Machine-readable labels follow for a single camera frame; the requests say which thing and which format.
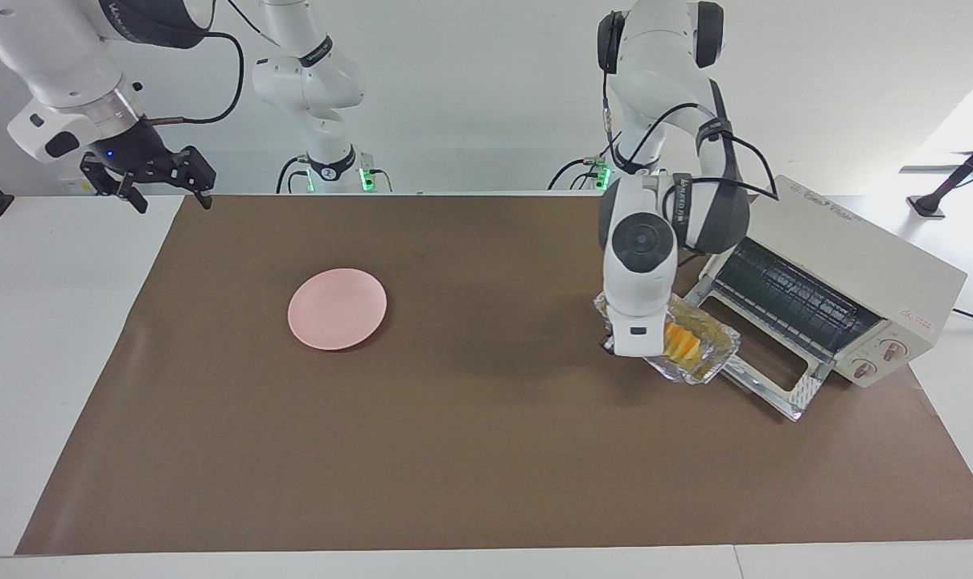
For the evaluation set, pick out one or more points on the brown paper table mat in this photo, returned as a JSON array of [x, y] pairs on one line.
[[454, 466]]

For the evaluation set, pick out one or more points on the glass oven door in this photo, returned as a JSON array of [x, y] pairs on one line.
[[808, 390]]

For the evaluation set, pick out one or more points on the pink round plate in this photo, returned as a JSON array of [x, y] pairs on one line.
[[338, 310]]

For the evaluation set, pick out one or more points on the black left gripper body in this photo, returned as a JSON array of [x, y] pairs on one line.
[[607, 346]]

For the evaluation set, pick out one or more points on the black camera stand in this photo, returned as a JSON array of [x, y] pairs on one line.
[[957, 178]]

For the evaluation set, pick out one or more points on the aluminium foil tray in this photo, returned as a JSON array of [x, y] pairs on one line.
[[716, 342]]

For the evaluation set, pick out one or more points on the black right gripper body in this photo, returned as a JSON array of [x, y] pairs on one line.
[[137, 153]]

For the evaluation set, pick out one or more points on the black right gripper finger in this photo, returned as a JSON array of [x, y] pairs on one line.
[[104, 181], [195, 170]]

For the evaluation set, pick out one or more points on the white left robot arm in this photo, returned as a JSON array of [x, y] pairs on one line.
[[639, 241]]

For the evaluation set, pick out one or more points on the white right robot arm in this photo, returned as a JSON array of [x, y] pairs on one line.
[[60, 56]]

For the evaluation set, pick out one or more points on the cream toaster oven body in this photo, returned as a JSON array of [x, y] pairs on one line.
[[880, 273]]

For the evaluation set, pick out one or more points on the white socket box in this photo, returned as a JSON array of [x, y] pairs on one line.
[[72, 187]]

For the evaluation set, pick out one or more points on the sliced yellow bread loaf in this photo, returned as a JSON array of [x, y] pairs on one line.
[[681, 344]]

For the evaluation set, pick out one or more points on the cream oven knob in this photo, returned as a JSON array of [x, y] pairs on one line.
[[863, 370], [892, 350]]

